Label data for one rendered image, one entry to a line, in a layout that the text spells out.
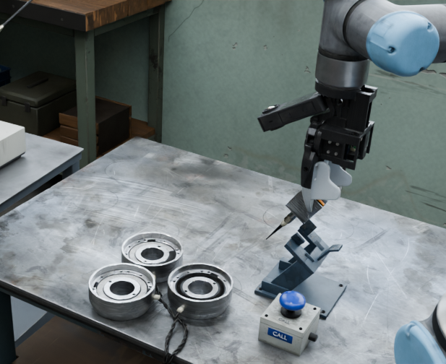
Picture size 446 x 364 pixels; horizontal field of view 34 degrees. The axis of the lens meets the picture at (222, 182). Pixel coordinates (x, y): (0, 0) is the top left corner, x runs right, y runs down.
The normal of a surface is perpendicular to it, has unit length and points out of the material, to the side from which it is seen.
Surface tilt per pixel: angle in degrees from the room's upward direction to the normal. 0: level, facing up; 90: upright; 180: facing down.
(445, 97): 90
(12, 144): 90
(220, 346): 0
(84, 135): 90
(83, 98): 90
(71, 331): 0
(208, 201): 0
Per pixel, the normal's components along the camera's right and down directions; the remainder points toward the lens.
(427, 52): 0.36, 0.46
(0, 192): 0.07, -0.88
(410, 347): -0.95, 0.21
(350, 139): -0.47, 0.39
